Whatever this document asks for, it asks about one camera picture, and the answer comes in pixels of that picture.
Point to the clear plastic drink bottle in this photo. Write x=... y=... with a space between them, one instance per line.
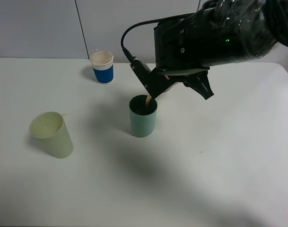
x=170 y=87

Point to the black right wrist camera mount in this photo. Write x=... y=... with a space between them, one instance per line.
x=154 y=83

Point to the light green plastic cup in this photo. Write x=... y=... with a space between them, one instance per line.
x=50 y=130

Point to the blue paper cup white rim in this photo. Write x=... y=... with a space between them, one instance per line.
x=102 y=64

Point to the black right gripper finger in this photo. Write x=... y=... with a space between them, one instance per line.
x=199 y=82

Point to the teal green plastic cup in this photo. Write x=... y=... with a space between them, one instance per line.
x=142 y=117

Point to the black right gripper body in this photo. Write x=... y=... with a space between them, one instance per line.
x=186 y=44

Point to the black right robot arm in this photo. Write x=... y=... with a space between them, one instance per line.
x=221 y=32

